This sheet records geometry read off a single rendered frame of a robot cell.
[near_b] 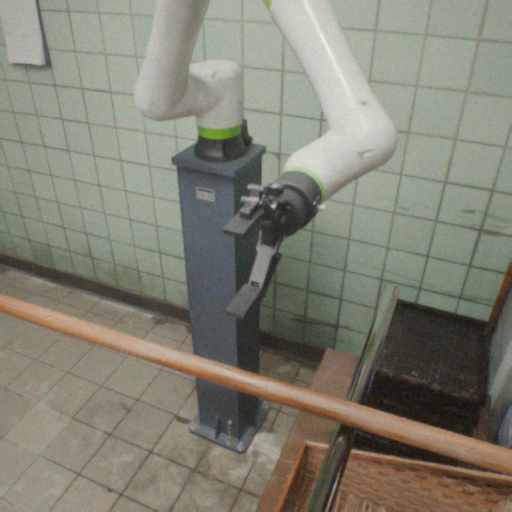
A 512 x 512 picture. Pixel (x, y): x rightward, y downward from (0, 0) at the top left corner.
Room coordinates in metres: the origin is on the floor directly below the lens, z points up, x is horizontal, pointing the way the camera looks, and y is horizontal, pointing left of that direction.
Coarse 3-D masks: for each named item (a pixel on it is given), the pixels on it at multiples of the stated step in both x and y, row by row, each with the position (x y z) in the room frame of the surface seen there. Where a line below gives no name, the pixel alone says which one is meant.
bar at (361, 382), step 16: (384, 288) 0.72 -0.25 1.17; (384, 304) 0.67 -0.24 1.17; (384, 320) 0.63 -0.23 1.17; (368, 336) 0.59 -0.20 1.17; (384, 336) 0.59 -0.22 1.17; (368, 352) 0.55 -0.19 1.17; (368, 368) 0.52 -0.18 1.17; (352, 384) 0.49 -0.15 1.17; (368, 384) 0.49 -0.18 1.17; (352, 400) 0.45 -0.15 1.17; (336, 432) 0.40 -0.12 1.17; (352, 432) 0.40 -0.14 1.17; (336, 448) 0.38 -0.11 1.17; (336, 464) 0.35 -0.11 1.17; (320, 480) 0.33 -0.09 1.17; (336, 480) 0.33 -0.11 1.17; (320, 496) 0.31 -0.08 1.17; (336, 496) 0.32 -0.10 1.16
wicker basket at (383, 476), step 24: (312, 456) 0.69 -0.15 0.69; (360, 456) 0.64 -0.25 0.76; (384, 456) 0.63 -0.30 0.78; (288, 480) 0.60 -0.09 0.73; (312, 480) 0.68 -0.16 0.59; (360, 480) 0.64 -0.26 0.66; (384, 480) 0.62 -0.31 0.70; (408, 480) 0.60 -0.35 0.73; (432, 480) 0.58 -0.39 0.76; (456, 480) 0.56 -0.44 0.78; (480, 480) 0.55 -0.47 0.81; (504, 480) 0.53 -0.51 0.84; (288, 504) 0.60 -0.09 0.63; (336, 504) 0.62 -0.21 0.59; (360, 504) 0.62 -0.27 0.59; (384, 504) 0.61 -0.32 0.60; (408, 504) 0.59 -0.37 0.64; (432, 504) 0.57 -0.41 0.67; (456, 504) 0.56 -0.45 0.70; (480, 504) 0.54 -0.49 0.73; (504, 504) 0.52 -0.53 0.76
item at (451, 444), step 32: (32, 320) 0.61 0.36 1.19; (64, 320) 0.59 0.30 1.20; (128, 352) 0.53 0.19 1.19; (160, 352) 0.52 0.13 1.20; (224, 384) 0.47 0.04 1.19; (256, 384) 0.46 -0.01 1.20; (288, 384) 0.46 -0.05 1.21; (320, 416) 0.42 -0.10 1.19; (352, 416) 0.40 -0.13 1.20; (384, 416) 0.40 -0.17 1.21; (448, 448) 0.36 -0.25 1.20; (480, 448) 0.35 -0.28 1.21
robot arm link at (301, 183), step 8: (280, 176) 0.78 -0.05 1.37; (288, 176) 0.77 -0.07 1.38; (296, 176) 0.76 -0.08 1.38; (304, 176) 0.77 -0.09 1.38; (280, 184) 0.74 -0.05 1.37; (288, 184) 0.74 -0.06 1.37; (296, 184) 0.74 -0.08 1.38; (304, 184) 0.74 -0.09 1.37; (312, 184) 0.76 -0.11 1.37; (296, 192) 0.73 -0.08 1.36; (304, 192) 0.73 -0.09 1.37; (312, 192) 0.74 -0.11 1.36; (320, 192) 0.77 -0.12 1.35; (304, 200) 0.73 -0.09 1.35; (312, 200) 0.73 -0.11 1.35; (320, 200) 0.76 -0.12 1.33; (312, 208) 0.72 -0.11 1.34; (320, 208) 0.73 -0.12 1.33; (312, 216) 0.72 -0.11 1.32; (304, 224) 0.73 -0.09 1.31
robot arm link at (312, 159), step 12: (312, 144) 0.86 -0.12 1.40; (300, 156) 0.85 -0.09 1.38; (312, 156) 0.83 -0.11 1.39; (324, 156) 0.81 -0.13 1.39; (288, 168) 0.81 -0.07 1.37; (300, 168) 0.80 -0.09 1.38; (312, 168) 0.80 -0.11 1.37; (324, 168) 0.80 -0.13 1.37; (324, 180) 0.80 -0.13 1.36; (336, 180) 0.80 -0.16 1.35; (324, 192) 0.78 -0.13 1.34; (336, 192) 0.83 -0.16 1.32
